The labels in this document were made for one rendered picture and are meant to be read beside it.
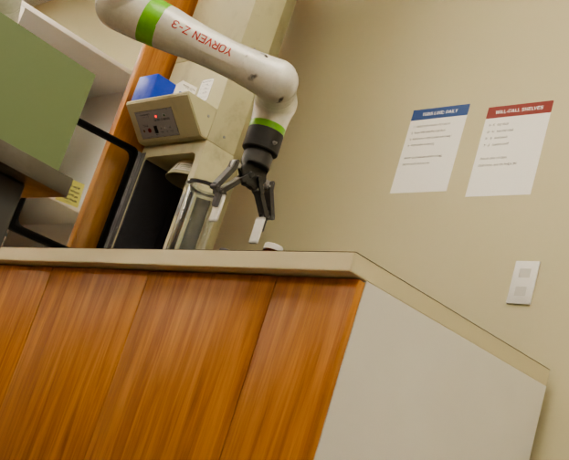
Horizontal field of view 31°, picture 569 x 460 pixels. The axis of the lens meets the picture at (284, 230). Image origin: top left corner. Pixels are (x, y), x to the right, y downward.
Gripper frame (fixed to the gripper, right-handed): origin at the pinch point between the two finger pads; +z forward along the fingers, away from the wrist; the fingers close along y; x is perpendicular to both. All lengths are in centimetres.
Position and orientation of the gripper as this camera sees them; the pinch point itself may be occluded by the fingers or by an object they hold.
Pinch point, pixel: (234, 228)
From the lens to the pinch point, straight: 251.5
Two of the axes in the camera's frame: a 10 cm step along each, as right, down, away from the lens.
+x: 6.7, -0.1, -7.5
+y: -6.9, -3.9, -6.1
